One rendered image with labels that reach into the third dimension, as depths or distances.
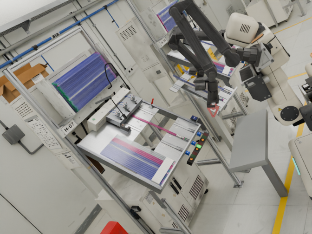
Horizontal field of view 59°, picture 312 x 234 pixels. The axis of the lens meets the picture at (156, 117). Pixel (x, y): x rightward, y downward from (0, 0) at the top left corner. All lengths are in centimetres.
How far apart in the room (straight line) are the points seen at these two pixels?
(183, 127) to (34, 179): 196
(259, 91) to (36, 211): 274
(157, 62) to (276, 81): 167
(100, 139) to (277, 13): 494
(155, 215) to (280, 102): 124
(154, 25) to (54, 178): 212
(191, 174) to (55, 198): 175
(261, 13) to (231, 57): 490
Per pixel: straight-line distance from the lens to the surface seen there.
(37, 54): 219
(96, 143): 212
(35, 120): 229
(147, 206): 222
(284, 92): 177
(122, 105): 230
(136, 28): 309
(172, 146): 211
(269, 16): 636
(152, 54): 312
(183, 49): 207
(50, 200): 360
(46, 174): 358
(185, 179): 254
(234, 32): 163
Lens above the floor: 166
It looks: 18 degrees down
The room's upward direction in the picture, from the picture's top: 36 degrees counter-clockwise
